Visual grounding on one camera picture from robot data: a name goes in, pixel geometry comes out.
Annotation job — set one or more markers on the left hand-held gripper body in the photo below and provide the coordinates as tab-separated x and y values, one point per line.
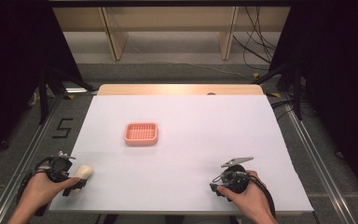
56	168

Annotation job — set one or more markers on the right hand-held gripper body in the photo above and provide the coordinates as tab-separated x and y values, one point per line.
236	180

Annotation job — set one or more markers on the cream oval object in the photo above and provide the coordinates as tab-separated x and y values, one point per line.
84	171

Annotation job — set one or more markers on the person's right hand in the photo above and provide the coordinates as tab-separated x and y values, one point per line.
254	199

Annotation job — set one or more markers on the person's left hand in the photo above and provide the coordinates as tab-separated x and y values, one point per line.
38	193

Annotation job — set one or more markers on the white table cover sheet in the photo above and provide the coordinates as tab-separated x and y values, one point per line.
199	155

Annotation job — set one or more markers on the black metal stand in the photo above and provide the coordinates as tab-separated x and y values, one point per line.
296	90
45	93

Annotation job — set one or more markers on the pink slotted plastic tray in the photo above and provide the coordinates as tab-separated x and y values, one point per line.
141	134

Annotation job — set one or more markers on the black curtain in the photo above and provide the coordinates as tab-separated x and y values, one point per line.
338	77
15	62

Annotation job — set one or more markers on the beige wooden desk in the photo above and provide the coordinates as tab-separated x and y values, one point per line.
171	18

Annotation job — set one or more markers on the metal floor rail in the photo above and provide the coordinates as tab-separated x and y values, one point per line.
317	155
28	155

